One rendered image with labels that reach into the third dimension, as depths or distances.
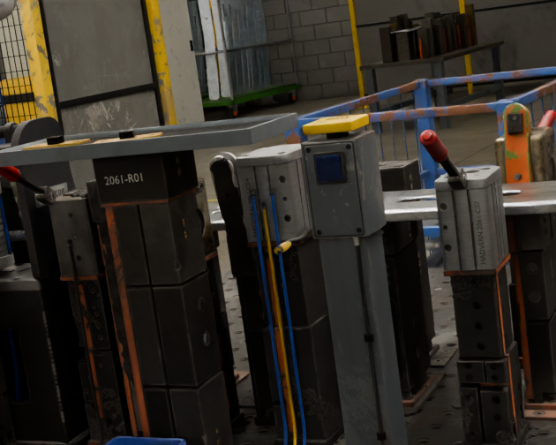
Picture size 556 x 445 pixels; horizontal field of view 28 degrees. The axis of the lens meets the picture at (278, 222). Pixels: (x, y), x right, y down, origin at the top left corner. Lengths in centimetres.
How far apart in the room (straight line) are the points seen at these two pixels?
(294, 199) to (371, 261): 22
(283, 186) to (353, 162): 23
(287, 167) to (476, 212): 25
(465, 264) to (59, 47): 367
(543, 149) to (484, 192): 34
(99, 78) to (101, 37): 19
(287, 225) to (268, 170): 8
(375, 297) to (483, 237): 18
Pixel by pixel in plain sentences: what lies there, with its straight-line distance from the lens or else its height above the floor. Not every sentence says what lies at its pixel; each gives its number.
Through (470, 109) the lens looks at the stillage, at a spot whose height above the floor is 93.
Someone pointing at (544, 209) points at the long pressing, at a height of 99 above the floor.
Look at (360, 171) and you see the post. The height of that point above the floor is 110.
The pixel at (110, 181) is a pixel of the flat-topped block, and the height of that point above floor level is 111.
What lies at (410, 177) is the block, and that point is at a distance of 178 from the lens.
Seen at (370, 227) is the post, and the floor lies 104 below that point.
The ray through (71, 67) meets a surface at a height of 120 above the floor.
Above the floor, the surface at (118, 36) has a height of 130.
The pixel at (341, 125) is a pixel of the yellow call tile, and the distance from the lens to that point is 123.
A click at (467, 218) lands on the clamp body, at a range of 138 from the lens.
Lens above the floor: 128
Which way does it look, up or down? 10 degrees down
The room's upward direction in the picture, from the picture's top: 8 degrees counter-clockwise
